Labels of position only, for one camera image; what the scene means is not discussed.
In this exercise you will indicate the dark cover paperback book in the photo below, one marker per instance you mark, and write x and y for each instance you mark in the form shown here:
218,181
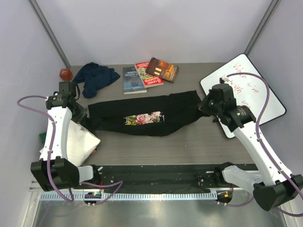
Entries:
162,69

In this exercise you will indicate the white folded t shirt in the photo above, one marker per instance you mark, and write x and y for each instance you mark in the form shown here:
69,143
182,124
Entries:
76,145

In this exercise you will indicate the small red cube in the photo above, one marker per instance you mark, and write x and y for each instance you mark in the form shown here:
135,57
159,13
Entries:
66,74

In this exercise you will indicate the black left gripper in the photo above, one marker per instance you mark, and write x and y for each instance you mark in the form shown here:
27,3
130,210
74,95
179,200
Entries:
78,118

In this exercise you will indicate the blue 1984 paperback book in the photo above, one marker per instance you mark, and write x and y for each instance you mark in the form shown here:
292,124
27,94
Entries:
132,81

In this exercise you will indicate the red cover book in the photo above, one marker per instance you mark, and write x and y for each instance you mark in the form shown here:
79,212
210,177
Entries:
147,79

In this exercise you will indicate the white perforated cable rail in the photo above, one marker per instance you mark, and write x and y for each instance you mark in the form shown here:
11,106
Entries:
91,196

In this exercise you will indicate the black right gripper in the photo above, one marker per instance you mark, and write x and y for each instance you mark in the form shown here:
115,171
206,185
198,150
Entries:
203,106

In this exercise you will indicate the black t shirt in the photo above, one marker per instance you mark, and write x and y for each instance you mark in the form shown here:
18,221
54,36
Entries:
146,116

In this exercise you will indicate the navy blue t shirt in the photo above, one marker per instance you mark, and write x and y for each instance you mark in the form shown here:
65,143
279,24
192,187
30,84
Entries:
95,77

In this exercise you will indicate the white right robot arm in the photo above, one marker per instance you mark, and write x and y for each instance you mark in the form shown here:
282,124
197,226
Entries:
275,184

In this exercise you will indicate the green t shirt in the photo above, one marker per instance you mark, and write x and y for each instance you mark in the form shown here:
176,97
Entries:
42,137

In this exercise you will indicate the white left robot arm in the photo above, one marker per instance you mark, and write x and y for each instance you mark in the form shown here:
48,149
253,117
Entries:
63,173

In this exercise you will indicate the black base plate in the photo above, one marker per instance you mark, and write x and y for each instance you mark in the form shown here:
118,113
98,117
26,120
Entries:
162,179

